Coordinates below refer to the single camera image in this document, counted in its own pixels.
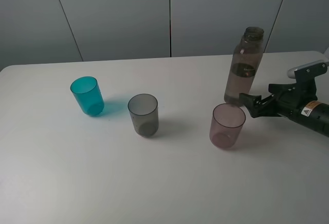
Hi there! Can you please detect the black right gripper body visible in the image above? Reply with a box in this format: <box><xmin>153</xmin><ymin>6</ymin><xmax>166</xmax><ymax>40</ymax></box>
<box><xmin>272</xmin><ymin>80</ymin><xmax>329</xmax><ymax>139</ymax></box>

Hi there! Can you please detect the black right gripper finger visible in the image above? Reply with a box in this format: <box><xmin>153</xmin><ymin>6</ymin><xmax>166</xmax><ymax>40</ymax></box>
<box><xmin>239</xmin><ymin>93</ymin><xmax>278</xmax><ymax>118</ymax></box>
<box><xmin>268</xmin><ymin>83</ymin><xmax>297</xmax><ymax>96</ymax></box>

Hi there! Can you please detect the brown translucent water bottle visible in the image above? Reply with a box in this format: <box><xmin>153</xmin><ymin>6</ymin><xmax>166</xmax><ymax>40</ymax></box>
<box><xmin>224</xmin><ymin>27</ymin><xmax>264</xmax><ymax>106</ymax></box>

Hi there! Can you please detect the pink translucent plastic cup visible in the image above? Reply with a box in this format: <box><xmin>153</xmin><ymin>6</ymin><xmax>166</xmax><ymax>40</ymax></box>
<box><xmin>209</xmin><ymin>103</ymin><xmax>246</xmax><ymax>149</ymax></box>

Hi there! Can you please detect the grey translucent plastic cup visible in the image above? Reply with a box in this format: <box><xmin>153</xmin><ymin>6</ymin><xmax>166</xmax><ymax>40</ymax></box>
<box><xmin>127</xmin><ymin>94</ymin><xmax>159</xmax><ymax>137</ymax></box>

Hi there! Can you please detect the teal translucent plastic cup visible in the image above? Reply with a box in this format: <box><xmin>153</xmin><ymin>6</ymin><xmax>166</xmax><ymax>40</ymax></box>
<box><xmin>70</xmin><ymin>76</ymin><xmax>104</xmax><ymax>117</ymax></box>

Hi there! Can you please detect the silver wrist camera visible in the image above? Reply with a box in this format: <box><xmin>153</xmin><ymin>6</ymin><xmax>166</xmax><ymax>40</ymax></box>
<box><xmin>287</xmin><ymin>60</ymin><xmax>328</xmax><ymax>79</ymax></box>

